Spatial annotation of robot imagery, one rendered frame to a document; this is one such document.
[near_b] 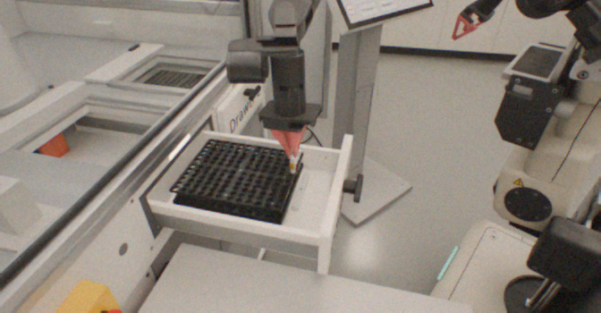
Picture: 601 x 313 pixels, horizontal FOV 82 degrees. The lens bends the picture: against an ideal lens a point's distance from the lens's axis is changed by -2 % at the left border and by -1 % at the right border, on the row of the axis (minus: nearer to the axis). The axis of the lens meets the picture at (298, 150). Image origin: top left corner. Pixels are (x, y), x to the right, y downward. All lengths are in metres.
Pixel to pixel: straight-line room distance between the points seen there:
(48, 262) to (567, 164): 0.98
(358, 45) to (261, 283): 1.12
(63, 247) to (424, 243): 1.55
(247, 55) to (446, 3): 3.20
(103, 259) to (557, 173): 0.94
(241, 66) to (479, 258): 1.16
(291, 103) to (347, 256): 1.19
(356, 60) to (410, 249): 0.91
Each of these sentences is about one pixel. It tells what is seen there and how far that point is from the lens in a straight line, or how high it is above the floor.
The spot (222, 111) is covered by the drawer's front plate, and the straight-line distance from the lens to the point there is 0.87.
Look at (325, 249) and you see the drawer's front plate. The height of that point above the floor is 0.89.
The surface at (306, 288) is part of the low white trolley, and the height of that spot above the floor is 0.76.
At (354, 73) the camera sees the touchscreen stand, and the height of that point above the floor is 0.70.
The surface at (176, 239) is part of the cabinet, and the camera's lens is 0.85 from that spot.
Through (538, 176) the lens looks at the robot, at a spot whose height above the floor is 0.81.
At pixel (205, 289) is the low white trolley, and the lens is 0.72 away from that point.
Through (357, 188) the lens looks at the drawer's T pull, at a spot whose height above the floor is 0.91.
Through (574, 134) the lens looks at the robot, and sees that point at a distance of 0.99.
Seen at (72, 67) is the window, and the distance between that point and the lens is 0.55.
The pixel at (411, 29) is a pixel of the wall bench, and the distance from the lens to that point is 3.71.
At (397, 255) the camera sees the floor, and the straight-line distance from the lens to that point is 1.75.
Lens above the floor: 1.36
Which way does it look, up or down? 37 degrees down
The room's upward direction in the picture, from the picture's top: straight up
